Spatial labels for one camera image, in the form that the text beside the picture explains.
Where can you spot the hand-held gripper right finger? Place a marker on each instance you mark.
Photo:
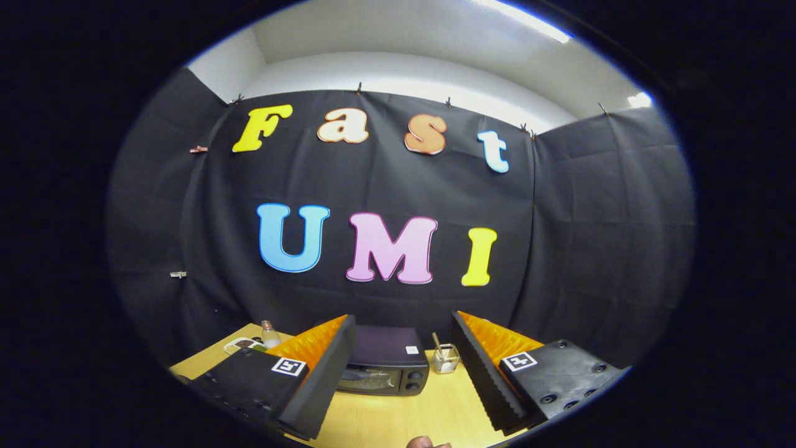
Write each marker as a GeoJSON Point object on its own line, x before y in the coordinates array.
{"type": "Point", "coordinates": [485, 379]}

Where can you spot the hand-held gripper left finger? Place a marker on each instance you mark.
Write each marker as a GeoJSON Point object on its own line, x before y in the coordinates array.
{"type": "Point", "coordinates": [329, 379]}

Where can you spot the black toaster oven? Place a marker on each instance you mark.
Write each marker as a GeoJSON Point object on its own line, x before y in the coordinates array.
{"type": "Point", "coordinates": [385, 348]}

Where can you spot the wooden spoon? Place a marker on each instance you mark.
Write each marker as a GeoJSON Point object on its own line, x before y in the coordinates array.
{"type": "Point", "coordinates": [436, 339]}

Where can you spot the clear plastic water bottle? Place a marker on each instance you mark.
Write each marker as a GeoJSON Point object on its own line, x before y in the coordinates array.
{"type": "Point", "coordinates": [270, 339]}

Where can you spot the small divided snack dish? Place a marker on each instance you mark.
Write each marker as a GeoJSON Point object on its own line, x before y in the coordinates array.
{"type": "Point", "coordinates": [239, 343]}

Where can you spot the black backdrop cloth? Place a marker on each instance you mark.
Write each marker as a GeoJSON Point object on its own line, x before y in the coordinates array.
{"type": "Point", "coordinates": [591, 218]}

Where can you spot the small ceiling light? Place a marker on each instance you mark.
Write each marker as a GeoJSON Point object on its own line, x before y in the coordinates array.
{"type": "Point", "coordinates": [639, 100]}

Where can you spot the long ceiling light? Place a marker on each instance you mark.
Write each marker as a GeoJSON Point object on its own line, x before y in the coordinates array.
{"type": "Point", "coordinates": [528, 18]}

